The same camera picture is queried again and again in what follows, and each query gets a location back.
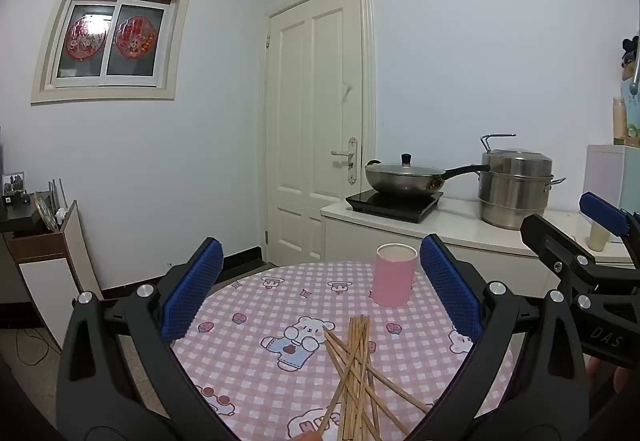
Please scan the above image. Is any pink cup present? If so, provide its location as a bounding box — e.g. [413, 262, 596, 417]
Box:
[369, 243, 418, 308]

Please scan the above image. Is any white box appliance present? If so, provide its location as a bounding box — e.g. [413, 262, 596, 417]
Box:
[584, 144, 640, 214]

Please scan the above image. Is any cream framed window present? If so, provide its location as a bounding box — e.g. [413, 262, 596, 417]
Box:
[31, 0, 192, 105]

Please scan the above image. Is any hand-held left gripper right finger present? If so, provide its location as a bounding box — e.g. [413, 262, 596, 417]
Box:
[400, 233, 591, 441]

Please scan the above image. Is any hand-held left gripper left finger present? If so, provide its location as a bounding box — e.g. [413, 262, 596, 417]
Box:
[56, 237, 241, 441]

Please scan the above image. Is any small photo frame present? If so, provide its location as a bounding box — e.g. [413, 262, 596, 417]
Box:
[1, 171, 26, 194]

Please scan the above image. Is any white low cabinet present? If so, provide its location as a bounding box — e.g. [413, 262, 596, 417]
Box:
[320, 196, 640, 302]

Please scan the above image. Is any black induction cooker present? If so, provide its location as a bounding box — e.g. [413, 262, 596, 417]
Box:
[345, 188, 444, 223]

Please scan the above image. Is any cream bottle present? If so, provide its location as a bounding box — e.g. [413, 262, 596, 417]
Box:
[612, 96, 629, 145]

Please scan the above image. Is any dark wooden desk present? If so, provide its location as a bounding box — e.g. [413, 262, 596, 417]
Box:
[0, 191, 41, 233]

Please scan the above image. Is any group of wooden chopsticks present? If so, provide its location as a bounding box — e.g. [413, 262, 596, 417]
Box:
[315, 315, 432, 441]

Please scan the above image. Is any person's right hand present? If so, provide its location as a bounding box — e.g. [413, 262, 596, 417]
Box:
[587, 356, 637, 395]

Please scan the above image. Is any pink checkered cartoon tablecloth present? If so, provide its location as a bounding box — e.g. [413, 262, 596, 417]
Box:
[170, 262, 516, 441]

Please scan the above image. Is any cream panel door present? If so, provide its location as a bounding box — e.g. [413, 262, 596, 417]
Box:
[262, 0, 373, 267]

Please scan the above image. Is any steel wok with lid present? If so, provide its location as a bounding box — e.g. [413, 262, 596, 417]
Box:
[364, 153, 491, 200]

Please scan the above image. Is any red round window decal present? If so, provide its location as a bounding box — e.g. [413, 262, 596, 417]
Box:
[65, 17, 107, 59]
[116, 18, 155, 56]

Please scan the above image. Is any cartoon doll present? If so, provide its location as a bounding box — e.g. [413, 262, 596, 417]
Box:
[620, 36, 640, 122]

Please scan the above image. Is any silver door handle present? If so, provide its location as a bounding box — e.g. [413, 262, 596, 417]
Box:
[331, 137, 359, 182]

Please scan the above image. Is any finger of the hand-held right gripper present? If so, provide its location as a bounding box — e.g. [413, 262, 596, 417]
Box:
[578, 191, 640, 267]
[520, 213, 640, 294]

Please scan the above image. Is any brown and white side cabinet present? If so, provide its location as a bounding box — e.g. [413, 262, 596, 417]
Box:
[7, 199, 103, 352]

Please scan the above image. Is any pale yellow cup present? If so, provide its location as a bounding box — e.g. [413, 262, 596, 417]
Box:
[589, 221, 612, 252]

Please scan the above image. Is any round metal plate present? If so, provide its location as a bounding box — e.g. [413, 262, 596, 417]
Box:
[35, 191, 59, 230]

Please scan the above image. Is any stainless steel steamer pot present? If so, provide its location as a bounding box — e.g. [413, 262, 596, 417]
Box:
[475, 133, 567, 230]

